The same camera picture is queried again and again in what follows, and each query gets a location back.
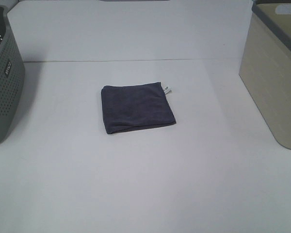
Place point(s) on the grey perforated plastic basket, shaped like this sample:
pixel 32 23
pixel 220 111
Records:
pixel 12 74

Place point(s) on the beige basket with grey rim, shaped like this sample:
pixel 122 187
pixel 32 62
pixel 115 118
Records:
pixel 266 65

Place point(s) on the dark grey towel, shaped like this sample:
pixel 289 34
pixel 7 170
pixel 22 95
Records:
pixel 137 107

